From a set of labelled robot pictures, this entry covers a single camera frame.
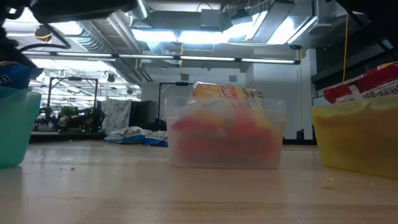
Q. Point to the black panel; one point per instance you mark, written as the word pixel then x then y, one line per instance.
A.
pixel 144 112

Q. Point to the green potted plant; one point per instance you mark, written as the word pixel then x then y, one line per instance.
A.
pixel 68 111

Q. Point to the orange chicken ramen packet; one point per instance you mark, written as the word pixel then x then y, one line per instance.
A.
pixel 224 137
pixel 224 91

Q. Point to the white patterned cloth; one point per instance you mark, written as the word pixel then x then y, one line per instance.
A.
pixel 115 115

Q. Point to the small black post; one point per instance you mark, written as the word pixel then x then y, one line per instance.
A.
pixel 300 134

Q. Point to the silver round ceiling duct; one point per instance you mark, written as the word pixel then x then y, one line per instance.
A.
pixel 141 7

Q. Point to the long ceiling light tube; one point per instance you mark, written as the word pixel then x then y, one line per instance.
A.
pixel 202 58

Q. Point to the blue Maruchan ramen packet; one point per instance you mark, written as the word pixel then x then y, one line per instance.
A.
pixel 15 76

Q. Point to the teal plastic bin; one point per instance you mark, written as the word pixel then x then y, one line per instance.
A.
pixel 17 130

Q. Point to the clear plastic bin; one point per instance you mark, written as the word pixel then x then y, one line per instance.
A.
pixel 174 155

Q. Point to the blue white ramen packet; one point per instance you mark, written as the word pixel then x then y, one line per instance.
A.
pixel 157 138
pixel 130 133

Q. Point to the black metal frame stand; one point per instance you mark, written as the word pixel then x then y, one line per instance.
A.
pixel 177 83
pixel 94 93

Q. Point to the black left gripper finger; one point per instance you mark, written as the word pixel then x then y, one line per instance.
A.
pixel 11 53

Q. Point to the red ramen packet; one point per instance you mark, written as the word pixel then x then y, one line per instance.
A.
pixel 373 79

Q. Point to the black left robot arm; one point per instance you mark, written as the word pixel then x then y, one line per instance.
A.
pixel 84 9

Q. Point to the yellow plastic bin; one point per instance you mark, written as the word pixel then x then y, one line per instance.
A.
pixel 357 146

